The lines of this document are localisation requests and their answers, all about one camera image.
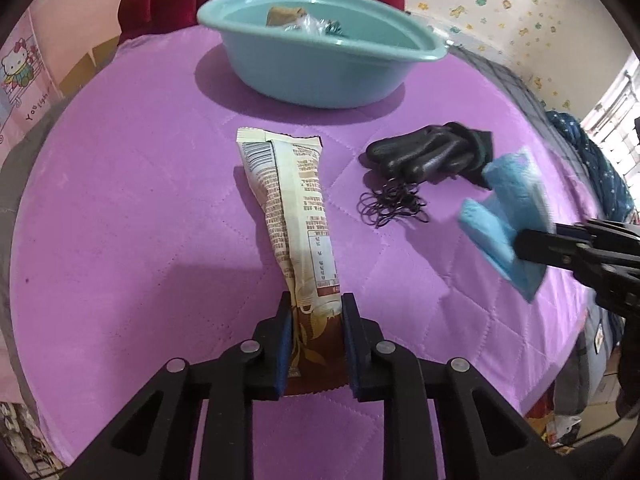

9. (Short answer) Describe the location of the teal plastic basin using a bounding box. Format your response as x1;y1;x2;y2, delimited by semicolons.
196;0;448;110

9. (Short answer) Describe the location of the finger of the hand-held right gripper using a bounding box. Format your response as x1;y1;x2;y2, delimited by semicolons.
514;229;593;272
552;222;593;240

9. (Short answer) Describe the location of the window with railing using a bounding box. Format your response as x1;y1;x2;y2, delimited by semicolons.
580;55;640;171

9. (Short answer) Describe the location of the cardboard box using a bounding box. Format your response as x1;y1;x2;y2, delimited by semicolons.
85;40;121;81

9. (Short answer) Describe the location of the black rubber glove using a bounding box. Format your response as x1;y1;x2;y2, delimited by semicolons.
365;121;495;191

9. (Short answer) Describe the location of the light blue cloth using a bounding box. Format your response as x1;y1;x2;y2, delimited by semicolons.
459;147;553;303

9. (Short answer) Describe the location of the bunch of black hair ties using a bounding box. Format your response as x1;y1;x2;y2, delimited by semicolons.
357;180;431;228

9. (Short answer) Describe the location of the grey garment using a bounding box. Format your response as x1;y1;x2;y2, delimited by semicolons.
552;305;623;416

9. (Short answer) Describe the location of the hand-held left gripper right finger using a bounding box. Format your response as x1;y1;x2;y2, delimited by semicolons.
341;292;566;480

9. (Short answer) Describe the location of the purple quilted blanket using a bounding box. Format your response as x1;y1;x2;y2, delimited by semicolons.
10;20;601;480

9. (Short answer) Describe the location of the grey blanket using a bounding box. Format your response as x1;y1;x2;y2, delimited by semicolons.
0;102;71;466

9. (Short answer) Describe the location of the red tufted headboard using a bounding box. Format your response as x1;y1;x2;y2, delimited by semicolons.
117;0;406;46

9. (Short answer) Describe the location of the silver wrapper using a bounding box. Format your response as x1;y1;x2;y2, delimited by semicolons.
295;14;326;36

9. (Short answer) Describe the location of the blue patterned garment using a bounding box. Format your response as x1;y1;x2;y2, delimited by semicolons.
545;110;633;226

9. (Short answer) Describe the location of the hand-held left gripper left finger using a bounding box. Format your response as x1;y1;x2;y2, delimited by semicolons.
65;291;293;480

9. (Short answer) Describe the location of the pink cartoon print curtain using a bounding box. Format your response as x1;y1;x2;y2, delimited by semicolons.
0;10;66;151

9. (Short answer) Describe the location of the cream brown snack packet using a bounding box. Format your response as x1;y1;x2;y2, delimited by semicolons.
236;127;351;396

